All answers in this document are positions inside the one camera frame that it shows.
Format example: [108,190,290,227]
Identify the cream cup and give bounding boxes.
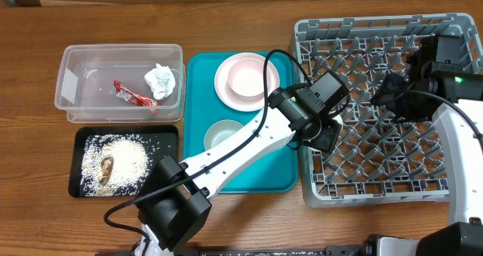
[332,114,343,126]

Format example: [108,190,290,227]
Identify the clear plastic waste bin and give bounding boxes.
[54,44,186,123]

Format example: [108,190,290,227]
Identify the black tray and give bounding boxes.
[68,125,178,198]

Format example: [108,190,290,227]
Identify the grey dishwasher rack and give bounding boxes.
[292,13,482,208]

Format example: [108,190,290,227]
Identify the teal serving tray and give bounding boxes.
[183,52,299,193]

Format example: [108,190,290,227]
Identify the white napkin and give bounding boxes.
[144,63,176,100]

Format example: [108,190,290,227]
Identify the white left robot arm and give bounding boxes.
[132,84,350,255]

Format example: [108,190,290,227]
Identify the large pink plate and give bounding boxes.
[214,53,266,112]

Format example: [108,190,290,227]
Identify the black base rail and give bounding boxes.
[94,244,378,256]

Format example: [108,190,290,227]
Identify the grey bowl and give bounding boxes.
[204,119,243,150]

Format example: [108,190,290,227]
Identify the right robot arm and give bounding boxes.
[366,71,482,255]

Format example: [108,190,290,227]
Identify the rice and food scraps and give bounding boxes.
[79,133,178,197]

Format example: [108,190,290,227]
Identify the red snack wrapper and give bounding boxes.
[113,80,158,115]

